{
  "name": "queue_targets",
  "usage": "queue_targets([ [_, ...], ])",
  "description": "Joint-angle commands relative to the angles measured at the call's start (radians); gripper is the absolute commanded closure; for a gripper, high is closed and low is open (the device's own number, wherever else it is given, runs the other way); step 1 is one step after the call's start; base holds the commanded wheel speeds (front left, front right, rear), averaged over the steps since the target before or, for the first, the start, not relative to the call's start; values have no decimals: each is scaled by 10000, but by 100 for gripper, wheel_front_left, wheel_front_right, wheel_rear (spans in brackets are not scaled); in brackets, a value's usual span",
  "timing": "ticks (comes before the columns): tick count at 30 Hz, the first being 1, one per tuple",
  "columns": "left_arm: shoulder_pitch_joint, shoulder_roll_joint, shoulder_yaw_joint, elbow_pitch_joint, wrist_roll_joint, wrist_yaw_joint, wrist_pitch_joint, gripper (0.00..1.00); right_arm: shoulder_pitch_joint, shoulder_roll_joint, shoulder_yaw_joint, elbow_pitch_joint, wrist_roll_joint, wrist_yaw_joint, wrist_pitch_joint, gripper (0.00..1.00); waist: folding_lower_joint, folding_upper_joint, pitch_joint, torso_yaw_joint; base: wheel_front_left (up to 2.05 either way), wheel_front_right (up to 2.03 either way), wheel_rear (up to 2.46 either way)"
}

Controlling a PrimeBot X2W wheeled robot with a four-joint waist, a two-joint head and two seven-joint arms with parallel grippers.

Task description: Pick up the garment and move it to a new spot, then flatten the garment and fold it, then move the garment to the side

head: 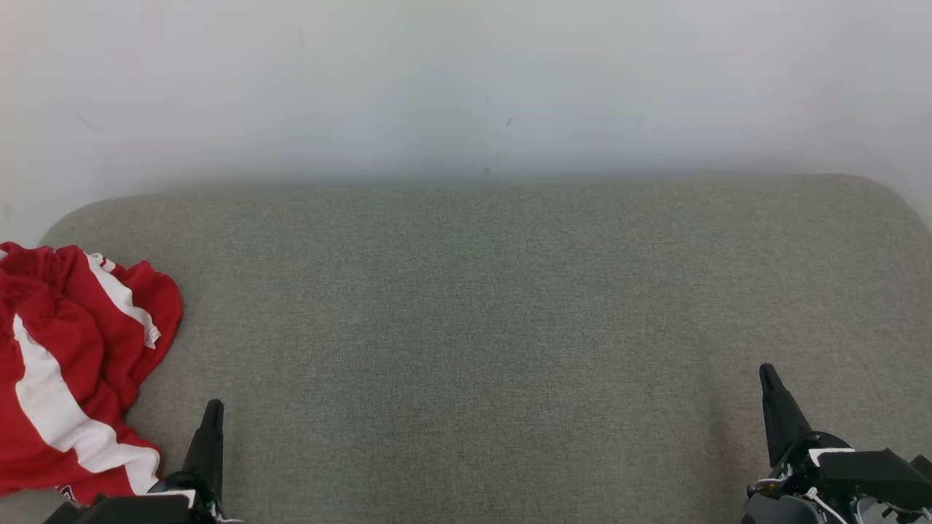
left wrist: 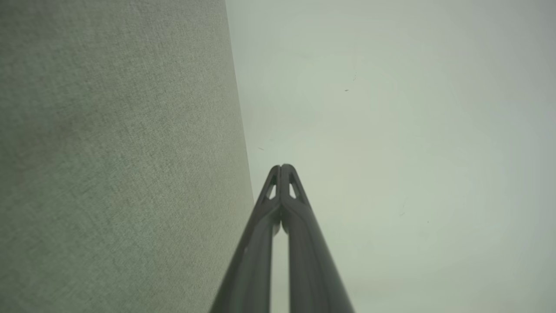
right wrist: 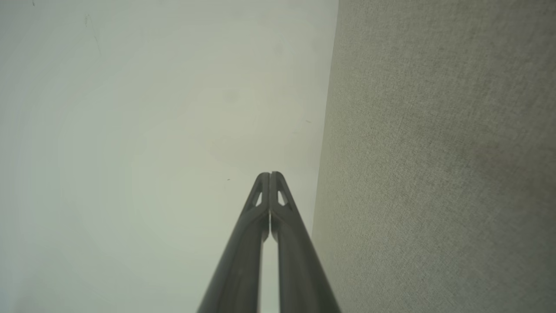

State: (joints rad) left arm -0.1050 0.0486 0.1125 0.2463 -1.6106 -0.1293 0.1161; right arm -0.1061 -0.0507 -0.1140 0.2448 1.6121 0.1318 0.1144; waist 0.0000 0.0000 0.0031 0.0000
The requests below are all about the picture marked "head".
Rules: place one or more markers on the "red white-striped shorts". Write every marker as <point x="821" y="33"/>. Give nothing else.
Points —
<point x="51" y="407"/>

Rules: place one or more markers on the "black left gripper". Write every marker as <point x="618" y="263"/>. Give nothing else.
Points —
<point x="175" y="506"/>

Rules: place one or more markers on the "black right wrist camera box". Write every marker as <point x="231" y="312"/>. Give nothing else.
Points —
<point x="925" y="466"/>

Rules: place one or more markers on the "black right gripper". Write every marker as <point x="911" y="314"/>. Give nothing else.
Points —
<point x="823" y="480"/>

